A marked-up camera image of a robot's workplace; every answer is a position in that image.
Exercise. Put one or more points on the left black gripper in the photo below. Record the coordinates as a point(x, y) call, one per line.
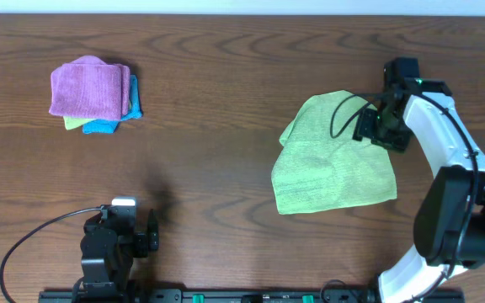
point(142, 243)

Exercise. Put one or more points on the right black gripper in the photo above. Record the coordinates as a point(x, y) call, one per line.
point(363, 129)

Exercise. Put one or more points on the light green cloth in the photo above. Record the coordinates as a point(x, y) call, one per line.
point(315, 172)

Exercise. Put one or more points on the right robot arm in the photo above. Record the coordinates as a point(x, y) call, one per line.
point(449, 228)

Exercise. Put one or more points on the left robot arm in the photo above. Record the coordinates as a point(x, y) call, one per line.
point(107, 286)

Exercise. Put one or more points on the folded blue cloth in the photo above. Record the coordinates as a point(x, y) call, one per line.
point(108, 126)

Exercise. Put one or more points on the folded pale green cloth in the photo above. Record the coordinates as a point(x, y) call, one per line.
point(71, 123)

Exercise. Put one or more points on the folded purple cloth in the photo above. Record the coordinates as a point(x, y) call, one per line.
point(89, 88)

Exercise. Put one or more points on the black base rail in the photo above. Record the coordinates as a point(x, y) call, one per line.
point(179, 296)

